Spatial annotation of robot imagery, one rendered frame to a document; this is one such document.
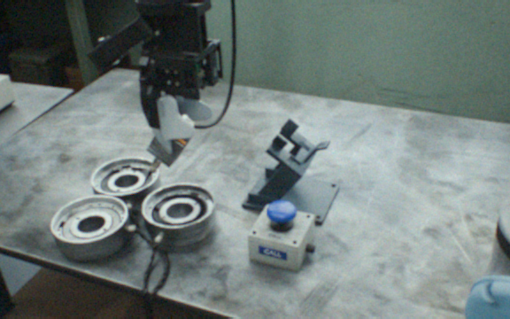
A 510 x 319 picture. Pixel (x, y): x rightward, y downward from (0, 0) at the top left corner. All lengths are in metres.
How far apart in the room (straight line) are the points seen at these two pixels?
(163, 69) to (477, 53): 1.74
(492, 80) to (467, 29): 0.23
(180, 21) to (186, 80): 0.07
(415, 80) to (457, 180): 1.45
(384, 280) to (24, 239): 0.51
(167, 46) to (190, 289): 0.31
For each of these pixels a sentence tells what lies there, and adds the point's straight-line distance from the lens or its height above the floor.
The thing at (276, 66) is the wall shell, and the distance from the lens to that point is 2.49.
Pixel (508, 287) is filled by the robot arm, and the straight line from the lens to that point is 0.45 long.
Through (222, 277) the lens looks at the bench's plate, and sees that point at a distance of 0.73.
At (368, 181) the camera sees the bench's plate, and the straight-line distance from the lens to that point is 0.90.
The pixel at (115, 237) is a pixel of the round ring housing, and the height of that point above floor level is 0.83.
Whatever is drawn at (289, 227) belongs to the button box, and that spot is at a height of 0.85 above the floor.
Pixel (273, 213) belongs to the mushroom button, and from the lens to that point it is 0.71.
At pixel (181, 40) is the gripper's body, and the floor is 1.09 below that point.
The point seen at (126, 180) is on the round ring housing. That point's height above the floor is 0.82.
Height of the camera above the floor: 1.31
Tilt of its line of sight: 33 degrees down
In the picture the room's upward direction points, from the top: 3 degrees counter-clockwise
